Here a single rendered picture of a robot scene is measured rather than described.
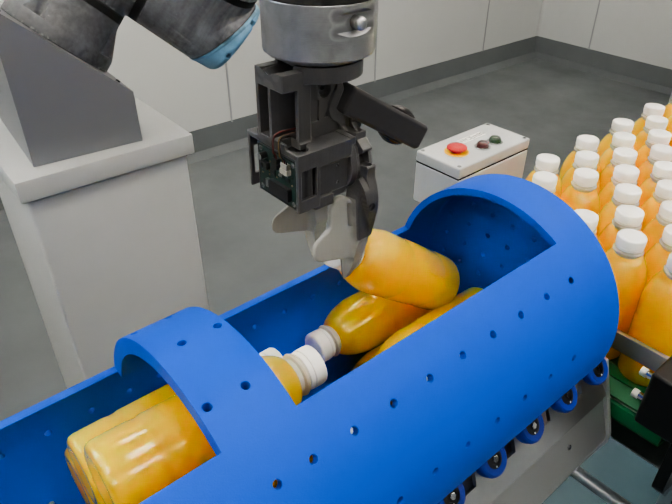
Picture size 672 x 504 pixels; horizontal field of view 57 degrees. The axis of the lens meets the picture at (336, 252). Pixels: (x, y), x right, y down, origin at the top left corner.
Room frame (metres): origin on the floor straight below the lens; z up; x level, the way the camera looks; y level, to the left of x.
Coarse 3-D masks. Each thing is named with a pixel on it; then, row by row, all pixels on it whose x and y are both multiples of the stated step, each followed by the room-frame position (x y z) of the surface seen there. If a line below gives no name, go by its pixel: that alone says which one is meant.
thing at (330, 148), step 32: (256, 64) 0.48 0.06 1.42; (288, 64) 0.49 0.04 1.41; (352, 64) 0.47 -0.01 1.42; (256, 96) 0.48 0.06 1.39; (288, 96) 0.47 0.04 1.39; (320, 96) 0.48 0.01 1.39; (256, 128) 0.49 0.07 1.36; (288, 128) 0.47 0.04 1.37; (320, 128) 0.48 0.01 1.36; (352, 128) 0.49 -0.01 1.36; (288, 160) 0.45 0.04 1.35; (320, 160) 0.45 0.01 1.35; (352, 160) 0.48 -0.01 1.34; (288, 192) 0.45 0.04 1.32; (320, 192) 0.46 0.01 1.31
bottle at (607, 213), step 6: (612, 198) 0.86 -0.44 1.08; (606, 204) 0.87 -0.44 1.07; (612, 204) 0.86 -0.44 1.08; (618, 204) 0.84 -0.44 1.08; (624, 204) 0.84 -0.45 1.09; (630, 204) 0.84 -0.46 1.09; (636, 204) 0.84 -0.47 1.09; (606, 210) 0.85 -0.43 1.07; (612, 210) 0.85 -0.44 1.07; (600, 216) 0.86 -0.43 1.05; (606, 216) 0.85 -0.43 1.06; (612, 216) 0.84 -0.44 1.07; (600, 222) 0.85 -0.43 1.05; (606, 222) 0.84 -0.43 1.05; (600, 228) 0.84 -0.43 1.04
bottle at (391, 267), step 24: (384, 240) 0.53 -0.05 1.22; (408, 240) 0.58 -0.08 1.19; (360, 264) 0.51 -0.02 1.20; (384, 264) 0.51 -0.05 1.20; (408, 264) 0.53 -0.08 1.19; (432, 264) 0.57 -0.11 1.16; (360, 288) 0.51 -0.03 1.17; (384, 288) 0.51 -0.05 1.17; (408, 288) 0.53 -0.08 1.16; (432, 288) 0.56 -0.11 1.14; (456, 288) 0.59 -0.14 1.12
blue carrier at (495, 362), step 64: (448, 192) 0.65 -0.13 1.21; (512, 192) 0.61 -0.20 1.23; (448, 256) 0.70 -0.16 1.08; (512, 256) 0.63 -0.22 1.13; (576, 256) 0.53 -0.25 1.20; (192, 320) 0.39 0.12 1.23; (256, 320) 0.54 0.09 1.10; (320, 320) 0.60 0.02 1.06; (448, 320) 0.42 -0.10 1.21; (512, 320) 0.44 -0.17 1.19; (576, 320) 0.48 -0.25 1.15; (128, 384) 0.44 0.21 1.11; (192, 384) 0.32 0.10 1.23; (256, 384) 0.32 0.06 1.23; (384, 384) 0.35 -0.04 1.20; (448, 384) 0.37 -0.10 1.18; (512, 384) 0.41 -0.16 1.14; (0, 448) 0.36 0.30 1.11; (64, 448) 0.39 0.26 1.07; (256, 448) 0.28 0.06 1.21; (320, 448) 0.30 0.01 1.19; (384, 448) 0.31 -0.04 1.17; (448, 448) 0.34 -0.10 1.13
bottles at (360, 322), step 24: (480, 288) 0.61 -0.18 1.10; (336, 312) 0.58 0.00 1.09; (360, 312) 0.57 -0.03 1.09; (384, 312) 0.58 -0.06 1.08; (408, 312) 0.60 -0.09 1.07; (432, 312) 0.57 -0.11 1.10; (312, 336) 0.54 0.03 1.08; (336, 336) 0.55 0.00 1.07; (360, 336) 0.55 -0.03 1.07; (384, 336) 0.57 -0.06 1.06; (360, 360) 0.55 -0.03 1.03
